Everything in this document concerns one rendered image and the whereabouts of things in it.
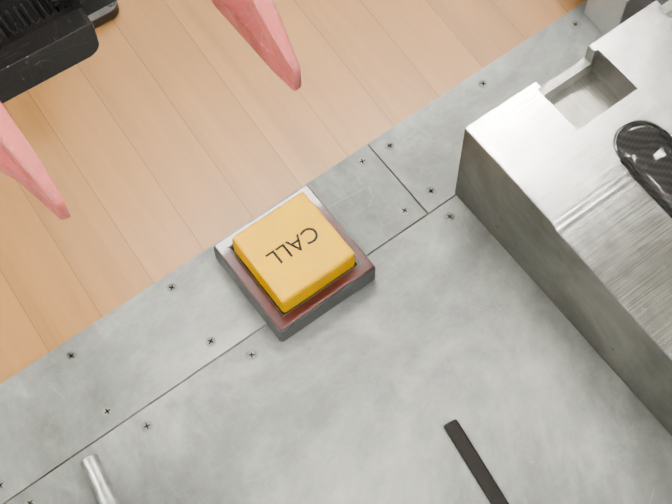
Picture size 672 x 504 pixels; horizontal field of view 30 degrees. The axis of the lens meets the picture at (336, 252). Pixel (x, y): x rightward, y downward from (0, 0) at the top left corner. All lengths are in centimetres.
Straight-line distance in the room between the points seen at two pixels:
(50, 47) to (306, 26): 49
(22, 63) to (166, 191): 42
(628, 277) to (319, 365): 21
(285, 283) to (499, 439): 17
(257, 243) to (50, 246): 15
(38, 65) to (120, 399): 38
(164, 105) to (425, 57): 20
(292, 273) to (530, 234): 16
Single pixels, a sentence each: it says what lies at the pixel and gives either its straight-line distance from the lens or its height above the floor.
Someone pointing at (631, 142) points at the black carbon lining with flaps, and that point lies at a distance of 83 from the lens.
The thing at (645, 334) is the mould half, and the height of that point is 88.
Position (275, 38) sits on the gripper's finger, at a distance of 46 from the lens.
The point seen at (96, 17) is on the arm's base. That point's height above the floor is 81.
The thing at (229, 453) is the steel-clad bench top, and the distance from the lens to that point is 83.
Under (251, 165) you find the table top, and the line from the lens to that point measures 91.
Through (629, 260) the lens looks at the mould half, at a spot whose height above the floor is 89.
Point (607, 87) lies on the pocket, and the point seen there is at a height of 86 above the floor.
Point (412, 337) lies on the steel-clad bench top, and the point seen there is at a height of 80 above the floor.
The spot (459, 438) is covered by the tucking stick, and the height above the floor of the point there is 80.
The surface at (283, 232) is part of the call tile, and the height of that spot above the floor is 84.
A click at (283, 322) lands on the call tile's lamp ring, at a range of 83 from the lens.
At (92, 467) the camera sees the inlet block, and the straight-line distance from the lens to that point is 80.
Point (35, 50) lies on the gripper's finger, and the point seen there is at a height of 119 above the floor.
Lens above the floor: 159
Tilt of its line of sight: 65 degrees down
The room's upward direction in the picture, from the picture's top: 2 degrees counter-clockwise
